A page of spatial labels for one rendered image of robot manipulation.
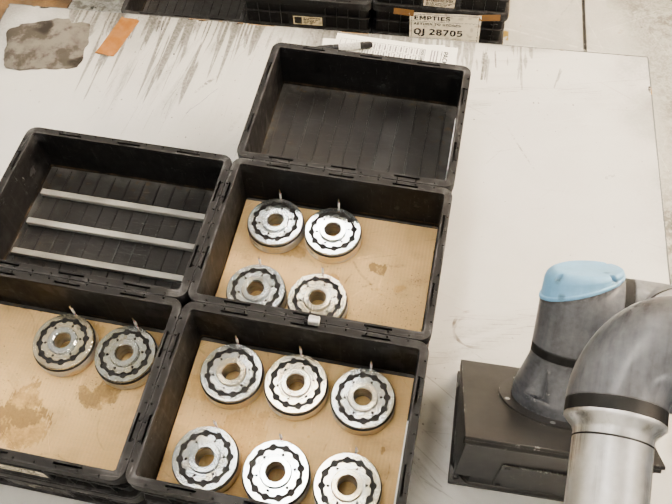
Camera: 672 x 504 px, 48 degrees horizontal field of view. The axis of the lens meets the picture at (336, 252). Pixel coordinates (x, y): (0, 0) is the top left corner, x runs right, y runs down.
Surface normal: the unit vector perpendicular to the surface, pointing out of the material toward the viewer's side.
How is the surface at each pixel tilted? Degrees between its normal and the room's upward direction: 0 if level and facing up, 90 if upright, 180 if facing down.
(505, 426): 43
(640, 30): 0
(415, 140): 0
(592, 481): 33
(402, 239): 0
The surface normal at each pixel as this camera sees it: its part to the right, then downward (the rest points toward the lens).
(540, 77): -0.02, -0.52
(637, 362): -0.29, -0.31
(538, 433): 0.10, -0.96
